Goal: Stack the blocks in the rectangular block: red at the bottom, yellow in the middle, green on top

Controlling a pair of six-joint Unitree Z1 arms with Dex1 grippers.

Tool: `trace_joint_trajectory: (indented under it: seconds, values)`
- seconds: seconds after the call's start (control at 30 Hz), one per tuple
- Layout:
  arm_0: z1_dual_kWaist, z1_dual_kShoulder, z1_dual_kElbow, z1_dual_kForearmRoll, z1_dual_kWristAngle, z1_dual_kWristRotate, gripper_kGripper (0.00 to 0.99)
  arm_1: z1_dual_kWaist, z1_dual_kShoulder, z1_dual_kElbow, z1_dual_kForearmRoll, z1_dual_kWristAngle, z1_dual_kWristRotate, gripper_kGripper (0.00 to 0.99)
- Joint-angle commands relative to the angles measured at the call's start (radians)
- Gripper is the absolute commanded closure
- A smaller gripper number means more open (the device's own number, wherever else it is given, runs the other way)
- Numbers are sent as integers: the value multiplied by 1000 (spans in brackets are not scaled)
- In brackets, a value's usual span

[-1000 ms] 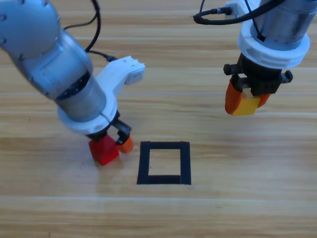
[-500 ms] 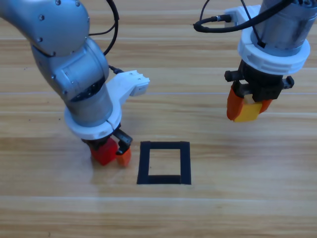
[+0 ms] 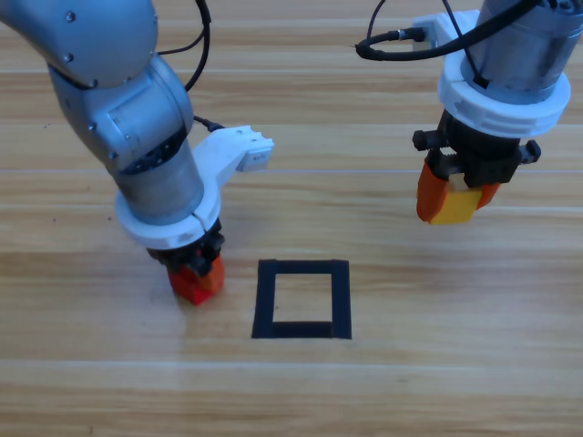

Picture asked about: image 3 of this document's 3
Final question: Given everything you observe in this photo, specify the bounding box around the black tape square outline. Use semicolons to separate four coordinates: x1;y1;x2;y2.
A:
251;259;353;340

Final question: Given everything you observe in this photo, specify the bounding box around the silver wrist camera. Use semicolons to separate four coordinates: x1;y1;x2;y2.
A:
235;144;274;173

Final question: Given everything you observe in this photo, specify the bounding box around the black camera cable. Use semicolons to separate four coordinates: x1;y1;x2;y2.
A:
354;0;547;90
154;0;225;133

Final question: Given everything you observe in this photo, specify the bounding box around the yellow wooden cube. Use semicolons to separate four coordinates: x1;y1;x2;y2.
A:
430;175;485;227

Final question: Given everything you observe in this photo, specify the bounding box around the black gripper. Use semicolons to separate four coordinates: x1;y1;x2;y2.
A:
146;218;227;297
412;111;543;225

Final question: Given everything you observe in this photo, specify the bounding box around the red wooden cube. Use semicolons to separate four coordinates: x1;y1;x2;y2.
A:
181;272;216;308

